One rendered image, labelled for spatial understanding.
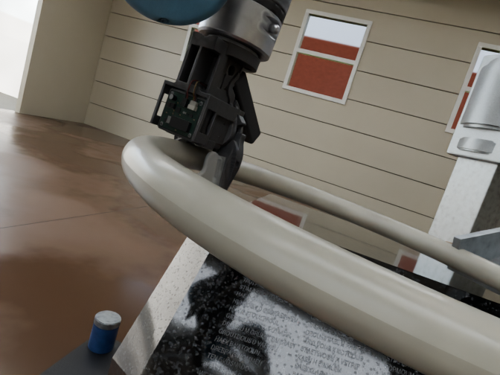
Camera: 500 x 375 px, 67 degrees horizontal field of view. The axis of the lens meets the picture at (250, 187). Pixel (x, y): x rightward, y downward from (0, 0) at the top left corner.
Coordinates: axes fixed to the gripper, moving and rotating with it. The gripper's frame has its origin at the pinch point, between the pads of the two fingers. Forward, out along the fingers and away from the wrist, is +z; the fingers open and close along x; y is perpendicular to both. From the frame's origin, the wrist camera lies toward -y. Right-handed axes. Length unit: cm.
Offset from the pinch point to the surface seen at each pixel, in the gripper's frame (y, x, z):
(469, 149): -126, 19, -38
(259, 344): -16.6, 10.3, 18.4
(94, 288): -94, -110, 88
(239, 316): -16.8, 5.2, 16.6
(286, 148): -593, -290, -24
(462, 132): -132, 14, -45
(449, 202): -134, 20, -17
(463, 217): -129, 27, -13
